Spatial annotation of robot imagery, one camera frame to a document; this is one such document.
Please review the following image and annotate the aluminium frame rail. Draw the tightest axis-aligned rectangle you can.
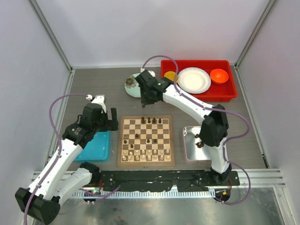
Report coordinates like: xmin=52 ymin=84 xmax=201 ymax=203
xmin=31 ymin=169 xmax=285 ymax=188

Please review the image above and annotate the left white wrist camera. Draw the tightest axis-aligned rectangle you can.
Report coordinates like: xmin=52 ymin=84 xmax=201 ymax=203
xmin=85 ymin=95 xmax=107 ymax=113

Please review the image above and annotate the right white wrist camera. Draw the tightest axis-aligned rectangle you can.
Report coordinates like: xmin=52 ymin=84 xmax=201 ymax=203
xmin=140 ymin=67 xmax=156 ymax=77

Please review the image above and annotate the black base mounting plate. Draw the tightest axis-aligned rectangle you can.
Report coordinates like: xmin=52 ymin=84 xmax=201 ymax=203
xmin=84 ymin=170 xmax=240 ymax=192

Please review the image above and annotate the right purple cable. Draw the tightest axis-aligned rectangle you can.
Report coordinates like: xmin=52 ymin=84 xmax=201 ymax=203
xmin=142 ymin=55 xmax=251 ymax=207

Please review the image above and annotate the mint green flower plate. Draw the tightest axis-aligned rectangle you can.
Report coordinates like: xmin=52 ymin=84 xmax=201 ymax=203
xmin=124 ymin=73 xmax=141 ymax=98

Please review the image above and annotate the yellow plastic cup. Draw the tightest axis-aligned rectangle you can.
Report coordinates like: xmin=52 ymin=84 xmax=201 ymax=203
xmin=164 ymin=71 xmax=176 ymax=81

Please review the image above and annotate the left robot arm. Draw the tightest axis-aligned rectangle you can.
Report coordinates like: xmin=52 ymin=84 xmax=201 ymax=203
xmin=15 ymin=103 xmax=119 ymax=225

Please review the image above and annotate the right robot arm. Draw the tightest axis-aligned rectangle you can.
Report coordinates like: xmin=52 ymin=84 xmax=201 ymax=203
xmin=135 ymin=68 xmax=232 ymax=185

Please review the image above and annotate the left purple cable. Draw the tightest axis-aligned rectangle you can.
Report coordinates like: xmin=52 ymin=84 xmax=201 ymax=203
xmin=22 ymin=93 xmax=120 ymax=225

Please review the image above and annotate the pile of dark chess pieces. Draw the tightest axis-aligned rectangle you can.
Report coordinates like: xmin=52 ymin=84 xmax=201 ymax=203
xmin=195 ymin=134 xmax=204 ymax=148

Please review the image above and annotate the purple cable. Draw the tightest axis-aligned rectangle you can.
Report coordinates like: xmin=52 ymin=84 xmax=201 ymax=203
xmin=22 ymin=93 xmax=120 ymax=225
xmin=142 ymin=55 xmax=251 ymax=207

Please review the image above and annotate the orange plastic bowl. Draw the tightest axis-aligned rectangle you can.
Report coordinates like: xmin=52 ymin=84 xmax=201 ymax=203
xmin=210 ymin=68 xmax=229 ymax=84

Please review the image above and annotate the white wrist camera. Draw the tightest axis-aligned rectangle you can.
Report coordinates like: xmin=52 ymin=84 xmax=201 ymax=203
xmin=85 ymin=95 xmax=107 ymax=113
xmin=140 ymin=67 xmax=156 ymax=77

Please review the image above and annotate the blue plastic tray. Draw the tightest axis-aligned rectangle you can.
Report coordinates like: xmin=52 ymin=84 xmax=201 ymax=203
xmin=74 ymin=131 xmax=111 ymax=163

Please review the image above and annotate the silver metal tray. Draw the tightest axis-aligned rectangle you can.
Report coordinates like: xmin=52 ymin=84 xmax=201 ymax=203
xmin=182 ymin=126 xmax=211 ymax=163

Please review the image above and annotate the white paper plate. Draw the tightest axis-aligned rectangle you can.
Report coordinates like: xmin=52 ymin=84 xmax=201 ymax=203
xmin=178 ymin=67 xmax=211 ymax=94

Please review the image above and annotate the wooden chess board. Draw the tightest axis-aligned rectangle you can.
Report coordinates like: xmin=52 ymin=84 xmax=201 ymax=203
xmin=117 ymin=115 xmax=175 ymax=168

